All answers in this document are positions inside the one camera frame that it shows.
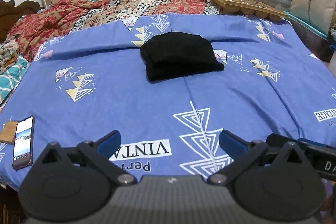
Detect wooden carved footboard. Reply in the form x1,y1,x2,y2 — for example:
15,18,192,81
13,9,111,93
212,0,288,22

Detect black smartphone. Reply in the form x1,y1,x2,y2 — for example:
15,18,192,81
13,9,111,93
12,116,35,170

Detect dark wooden headboard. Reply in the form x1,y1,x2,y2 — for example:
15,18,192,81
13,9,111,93
0,0,42,43

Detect small wooden block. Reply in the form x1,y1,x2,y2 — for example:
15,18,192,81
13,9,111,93
0,121,18,144

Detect blue patterned bed sheet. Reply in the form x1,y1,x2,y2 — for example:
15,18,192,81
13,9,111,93
1,14,335,189

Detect black pants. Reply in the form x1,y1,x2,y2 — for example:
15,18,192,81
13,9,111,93
140,32,224,83

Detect teal checkered cloth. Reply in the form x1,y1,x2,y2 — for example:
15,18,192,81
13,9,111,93
0,55,30,105

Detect red floral blanket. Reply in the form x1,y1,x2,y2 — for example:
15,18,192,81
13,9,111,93
6,0,219,61

